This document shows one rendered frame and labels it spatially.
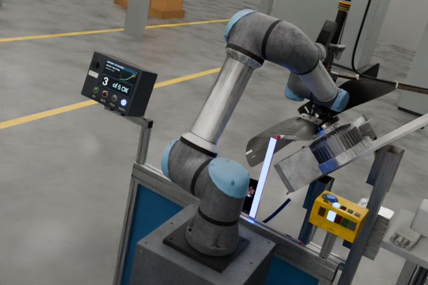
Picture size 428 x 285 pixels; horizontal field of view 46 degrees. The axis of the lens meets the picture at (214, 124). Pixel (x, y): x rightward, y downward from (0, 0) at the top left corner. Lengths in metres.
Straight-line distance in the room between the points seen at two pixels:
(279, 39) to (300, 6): 8.12
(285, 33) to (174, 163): 0.46
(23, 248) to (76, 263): 0.31
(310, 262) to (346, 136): 0.55
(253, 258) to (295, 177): 0.67
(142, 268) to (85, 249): 1.61
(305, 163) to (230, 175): 0.80
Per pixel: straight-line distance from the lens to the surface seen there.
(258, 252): 1.47
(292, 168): 2.04
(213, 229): 1.36
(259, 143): 2.21
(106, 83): 2.06
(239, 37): 1.39
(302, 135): 1.88
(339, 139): 2.07
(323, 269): 1.83
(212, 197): 1.32
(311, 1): 9.39
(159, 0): 10.10
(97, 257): 2.96
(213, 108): 1.38
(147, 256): 1.39
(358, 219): 1.67
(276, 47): 1.34
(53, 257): 2.94
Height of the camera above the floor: 1.81
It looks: 21 degrees down
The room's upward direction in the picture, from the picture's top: 13 degrees clockwise
